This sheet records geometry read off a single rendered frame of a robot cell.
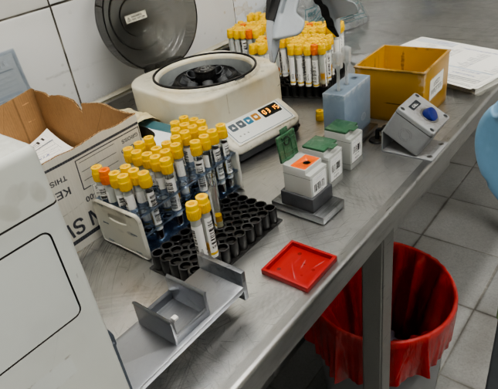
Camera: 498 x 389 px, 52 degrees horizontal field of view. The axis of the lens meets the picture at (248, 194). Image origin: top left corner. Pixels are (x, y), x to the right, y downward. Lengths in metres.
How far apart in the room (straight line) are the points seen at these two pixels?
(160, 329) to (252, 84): 0.53
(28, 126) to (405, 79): 0.67
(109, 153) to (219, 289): 0.28
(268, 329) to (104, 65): 0.75
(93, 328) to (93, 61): 0.80
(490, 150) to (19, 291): 0.37
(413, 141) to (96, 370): 0.60
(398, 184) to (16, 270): 0.58
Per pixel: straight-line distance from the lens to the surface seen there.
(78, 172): 0.73
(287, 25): 0.72
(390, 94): 0.97
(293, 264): 0.65
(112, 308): 0.65
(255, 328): 0.58
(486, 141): 0.47
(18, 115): 0.99
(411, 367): 1.22
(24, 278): 0.37
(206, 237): 0.62
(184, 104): 0.88
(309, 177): 0.69
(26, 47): 1.06
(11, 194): 0.34
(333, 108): 0.87
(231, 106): 0.91
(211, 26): 1.38
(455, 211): 2.30
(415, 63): 1.08
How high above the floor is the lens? 1.29
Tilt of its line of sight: 32 degrees down
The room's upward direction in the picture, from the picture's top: 9 degrees counter-clockwise
